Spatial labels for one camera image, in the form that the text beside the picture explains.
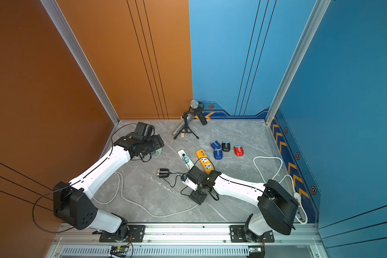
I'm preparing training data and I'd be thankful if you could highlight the black tripod stand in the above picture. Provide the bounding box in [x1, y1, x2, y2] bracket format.
[172, 111, 199, 139]

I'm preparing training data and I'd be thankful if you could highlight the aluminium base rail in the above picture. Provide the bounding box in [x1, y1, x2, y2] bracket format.
[46, 223, 327, 258]

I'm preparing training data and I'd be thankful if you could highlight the yellow power strip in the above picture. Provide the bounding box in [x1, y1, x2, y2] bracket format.
[196, 149, 214, 174]

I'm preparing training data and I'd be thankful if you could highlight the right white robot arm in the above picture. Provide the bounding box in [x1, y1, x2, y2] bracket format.
[182, 166, 299, 243]

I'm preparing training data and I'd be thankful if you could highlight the teal charger white strip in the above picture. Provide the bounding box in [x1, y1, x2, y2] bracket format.
[182, 155, 190, 163]

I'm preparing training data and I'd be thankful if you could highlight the black cable black shaver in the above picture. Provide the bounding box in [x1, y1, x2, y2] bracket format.
[168, 173, 187, 188]

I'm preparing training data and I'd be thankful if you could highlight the yellow strip white cable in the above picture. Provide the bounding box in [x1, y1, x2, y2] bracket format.
[253, 156, 309, 225]

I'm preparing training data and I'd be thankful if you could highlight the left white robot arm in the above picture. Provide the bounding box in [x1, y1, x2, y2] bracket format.
[53, 122, 164, 240]

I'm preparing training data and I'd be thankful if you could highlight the white power strip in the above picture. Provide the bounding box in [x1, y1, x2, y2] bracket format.
[178, 150, 194, 170]

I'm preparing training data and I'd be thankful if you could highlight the white strip power cable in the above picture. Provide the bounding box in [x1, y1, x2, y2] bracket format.
[91, 170, 201, 218]

